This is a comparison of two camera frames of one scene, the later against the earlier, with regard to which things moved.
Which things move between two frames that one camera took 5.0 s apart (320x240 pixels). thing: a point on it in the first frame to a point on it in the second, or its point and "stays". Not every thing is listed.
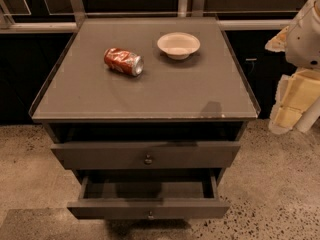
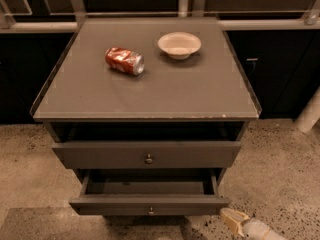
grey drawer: x=147 y=155 stays
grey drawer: x=148 y=196 stays
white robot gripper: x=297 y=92 to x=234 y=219
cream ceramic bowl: x=178 y=45 stays
